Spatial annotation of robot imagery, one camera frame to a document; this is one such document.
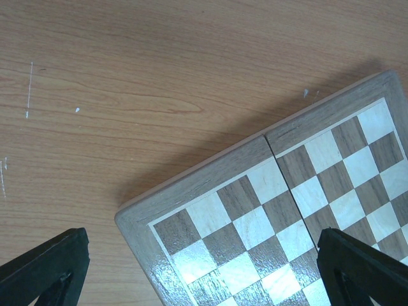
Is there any wooden folding chess board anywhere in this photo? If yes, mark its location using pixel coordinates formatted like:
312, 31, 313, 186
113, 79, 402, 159
115, 70, 407, 305

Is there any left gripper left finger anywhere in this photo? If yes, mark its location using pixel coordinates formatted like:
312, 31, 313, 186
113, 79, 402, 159
1, 228, 90, 305

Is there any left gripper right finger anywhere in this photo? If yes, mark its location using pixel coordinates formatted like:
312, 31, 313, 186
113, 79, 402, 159
317, 228, 407, 305

